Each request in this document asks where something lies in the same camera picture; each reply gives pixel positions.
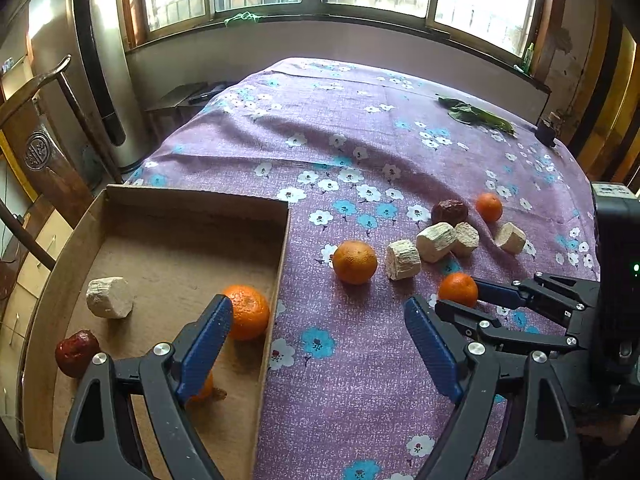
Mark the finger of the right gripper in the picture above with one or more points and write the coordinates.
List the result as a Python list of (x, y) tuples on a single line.
[(568, 302), (484, 328)]

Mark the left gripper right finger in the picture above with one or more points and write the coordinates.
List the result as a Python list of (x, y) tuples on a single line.
[(537, 438)]

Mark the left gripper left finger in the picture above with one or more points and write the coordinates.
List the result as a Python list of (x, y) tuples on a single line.
[(101, 438)]

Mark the round white chunk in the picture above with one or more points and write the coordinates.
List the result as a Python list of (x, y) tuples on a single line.
[(467, 240)]

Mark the dark red date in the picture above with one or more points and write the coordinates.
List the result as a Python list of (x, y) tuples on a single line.
[(452, 212)]

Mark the small orange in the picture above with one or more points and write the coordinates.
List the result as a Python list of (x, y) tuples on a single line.
[(489, 207)]

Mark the large white sugarcane chunk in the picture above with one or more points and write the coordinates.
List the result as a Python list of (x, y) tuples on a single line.
[(110, 298)]

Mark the purple floral tablecloth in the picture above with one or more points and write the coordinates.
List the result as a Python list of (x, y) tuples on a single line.
[(361, 153)]

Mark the small black object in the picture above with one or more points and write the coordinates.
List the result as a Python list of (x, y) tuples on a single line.
[(548, 129)]

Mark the cardboard box tray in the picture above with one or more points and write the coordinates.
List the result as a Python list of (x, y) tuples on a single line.
[(176, 249)]

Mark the green leafy vegetable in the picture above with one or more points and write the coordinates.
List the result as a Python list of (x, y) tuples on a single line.
[(470, 115)]

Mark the low wooden cabinet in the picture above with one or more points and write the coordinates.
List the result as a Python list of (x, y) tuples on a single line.
[(23, 277)]

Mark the green bottle on sill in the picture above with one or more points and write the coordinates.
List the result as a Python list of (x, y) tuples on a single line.
[(528, 58)]

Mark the wooden chair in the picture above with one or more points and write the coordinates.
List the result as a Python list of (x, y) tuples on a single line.
[(42, 163)]

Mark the dark wooden stool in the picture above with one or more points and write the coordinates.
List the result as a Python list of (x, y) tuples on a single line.
[(188, 111), (173, 110)]

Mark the black remote on stool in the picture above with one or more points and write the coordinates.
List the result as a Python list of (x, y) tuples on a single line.
[(203, 96)]

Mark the tall silver air conditioner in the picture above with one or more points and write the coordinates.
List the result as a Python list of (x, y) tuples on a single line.
[(102, 57)]

